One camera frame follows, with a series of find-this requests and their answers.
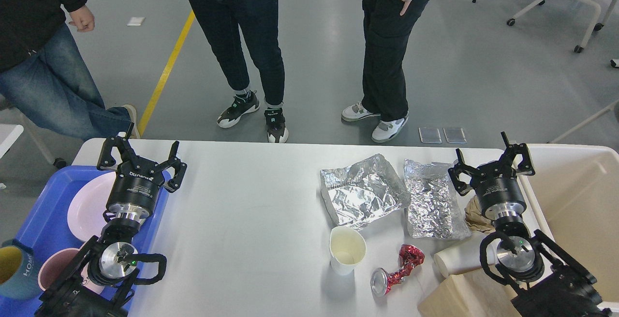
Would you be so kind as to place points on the lying white paper cup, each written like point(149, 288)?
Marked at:
point(462, 257)

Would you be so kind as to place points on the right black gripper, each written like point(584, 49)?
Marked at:
point(498, 194)

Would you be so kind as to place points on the crumpled brown paper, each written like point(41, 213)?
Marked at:
point(475, 219)

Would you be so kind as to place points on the crushed red can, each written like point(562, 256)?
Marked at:
point(381, 281)

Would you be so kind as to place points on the blue plastic tray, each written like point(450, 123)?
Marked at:
point(46, 230)

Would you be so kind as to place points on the person in dark jeans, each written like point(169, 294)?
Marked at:
point(227, 24)

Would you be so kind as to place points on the beige plastic bin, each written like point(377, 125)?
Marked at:
point(575, 199)

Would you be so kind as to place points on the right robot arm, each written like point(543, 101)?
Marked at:
point(548, 282)

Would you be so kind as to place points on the narrow crumpled foil sheet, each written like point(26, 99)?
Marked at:
point(433, 210)

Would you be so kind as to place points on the right floor plate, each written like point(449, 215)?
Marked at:
point(455, 135)

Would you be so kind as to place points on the person in grey sweater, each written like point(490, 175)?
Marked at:
point(387, 26)

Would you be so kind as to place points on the left floor plate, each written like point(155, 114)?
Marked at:
point(430, 135)

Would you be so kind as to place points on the upright white paper cup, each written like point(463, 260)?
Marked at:
point(347, 247)

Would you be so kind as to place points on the pink plate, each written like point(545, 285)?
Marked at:
point(88, 207)

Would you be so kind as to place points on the floor plate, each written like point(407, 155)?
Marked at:
point(455, 135)
point(430, 135)

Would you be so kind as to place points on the person in blue jeans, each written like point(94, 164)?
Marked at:
point(44, 75)

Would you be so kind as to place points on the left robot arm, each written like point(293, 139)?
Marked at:
point(99, 280)

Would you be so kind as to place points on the white side table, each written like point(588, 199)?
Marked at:
point(8, 136)

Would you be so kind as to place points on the dark teal mug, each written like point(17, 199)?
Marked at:
point(19, 271)

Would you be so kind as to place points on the pink mug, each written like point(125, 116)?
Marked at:
point(52, 268)

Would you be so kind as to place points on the large crumpled foil sheet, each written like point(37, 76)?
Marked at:
point(363, 192)

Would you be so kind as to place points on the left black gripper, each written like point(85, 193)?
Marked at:
point(135, 191)

